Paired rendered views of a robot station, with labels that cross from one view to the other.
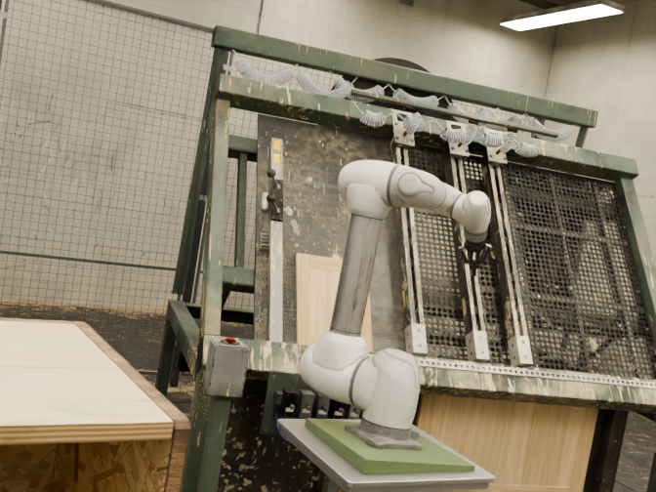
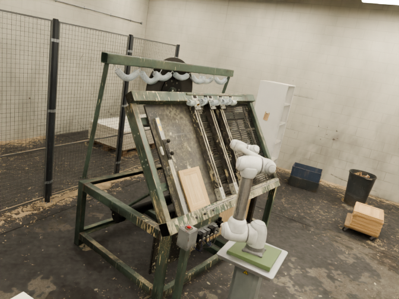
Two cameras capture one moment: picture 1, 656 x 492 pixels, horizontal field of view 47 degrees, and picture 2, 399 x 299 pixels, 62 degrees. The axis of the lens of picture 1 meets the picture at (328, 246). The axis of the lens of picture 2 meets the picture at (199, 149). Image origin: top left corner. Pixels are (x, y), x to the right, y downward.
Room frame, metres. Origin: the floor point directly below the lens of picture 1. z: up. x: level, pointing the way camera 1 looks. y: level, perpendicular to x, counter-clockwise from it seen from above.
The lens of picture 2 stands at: (0.55, 1.78, 2.32)
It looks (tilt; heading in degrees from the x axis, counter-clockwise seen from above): 16 degrees down; 324
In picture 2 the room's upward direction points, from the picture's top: 10 degrees clockwise
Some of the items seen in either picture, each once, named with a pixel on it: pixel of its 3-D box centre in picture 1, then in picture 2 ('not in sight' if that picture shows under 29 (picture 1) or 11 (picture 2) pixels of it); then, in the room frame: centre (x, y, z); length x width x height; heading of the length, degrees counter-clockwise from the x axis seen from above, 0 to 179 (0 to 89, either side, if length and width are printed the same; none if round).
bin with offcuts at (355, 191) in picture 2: not in sight; (358, 188); (3.71, -4.58, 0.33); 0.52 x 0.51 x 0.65; 118
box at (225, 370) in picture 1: (225, 368); (187, 237); (2.55, 0.28, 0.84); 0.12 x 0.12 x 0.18; 18
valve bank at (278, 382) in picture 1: (334, 413); (208, 233); (2.75, -0.12, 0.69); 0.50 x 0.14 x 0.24; 108
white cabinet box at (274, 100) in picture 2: not in sight; (267, 130); (5.40, -3.48, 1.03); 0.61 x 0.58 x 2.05; 118
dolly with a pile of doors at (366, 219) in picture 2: not in sight; (363, 219); (2.94, -3.52, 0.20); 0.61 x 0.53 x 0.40; 118
